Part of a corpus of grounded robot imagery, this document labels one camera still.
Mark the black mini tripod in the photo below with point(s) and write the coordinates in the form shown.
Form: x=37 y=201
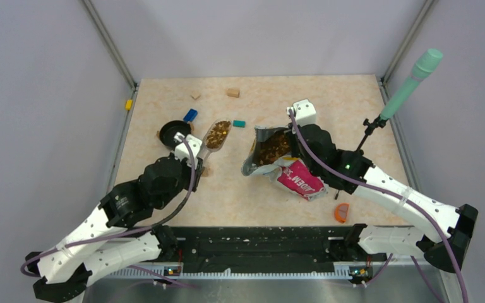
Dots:
x=368 y=134

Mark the mint green microphone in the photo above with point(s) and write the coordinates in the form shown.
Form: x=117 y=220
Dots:
x=422 y=69

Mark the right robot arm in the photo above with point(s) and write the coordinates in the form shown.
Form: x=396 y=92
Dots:
x=437 y=232

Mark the yellow block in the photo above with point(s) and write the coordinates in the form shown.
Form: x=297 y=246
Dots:
x=129 y=104

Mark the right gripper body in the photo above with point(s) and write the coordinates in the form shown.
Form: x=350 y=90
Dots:
x=296 y=148

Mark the orange plastic piece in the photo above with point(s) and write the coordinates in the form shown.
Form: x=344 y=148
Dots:
x=341 y=212

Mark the black pet bowl far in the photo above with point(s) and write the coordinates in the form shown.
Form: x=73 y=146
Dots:
x=169 y=130

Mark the clear plastic scoop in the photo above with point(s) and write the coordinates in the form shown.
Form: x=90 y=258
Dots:
x=215 y=138

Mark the pet food bag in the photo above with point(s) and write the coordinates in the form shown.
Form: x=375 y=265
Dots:
x=271 y=156

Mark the teal block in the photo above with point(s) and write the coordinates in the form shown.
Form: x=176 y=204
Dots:
x=239 y=124

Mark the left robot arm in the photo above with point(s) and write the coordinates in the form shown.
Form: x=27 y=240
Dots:
x=109 y=239

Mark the blue block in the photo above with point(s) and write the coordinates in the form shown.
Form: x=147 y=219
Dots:
x=190 y=116

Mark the wooden block left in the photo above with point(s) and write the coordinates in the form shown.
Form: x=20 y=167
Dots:
x=195 y=95

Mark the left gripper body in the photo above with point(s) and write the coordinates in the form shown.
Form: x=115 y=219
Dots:
x=197 y=165

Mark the wooden block right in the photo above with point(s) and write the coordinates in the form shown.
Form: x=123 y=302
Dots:
x=233 y=92

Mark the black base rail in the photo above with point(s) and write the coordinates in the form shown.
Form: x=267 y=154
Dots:
x=252 y=250

